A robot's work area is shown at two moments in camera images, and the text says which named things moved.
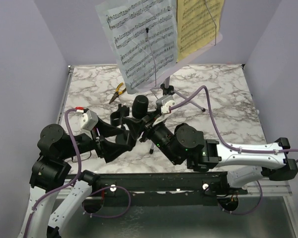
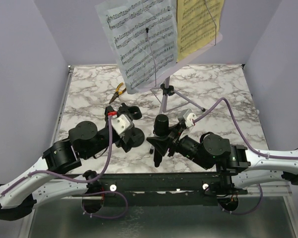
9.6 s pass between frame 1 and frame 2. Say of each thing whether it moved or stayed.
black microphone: moved
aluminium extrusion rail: stayed
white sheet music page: stayed
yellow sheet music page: stayed
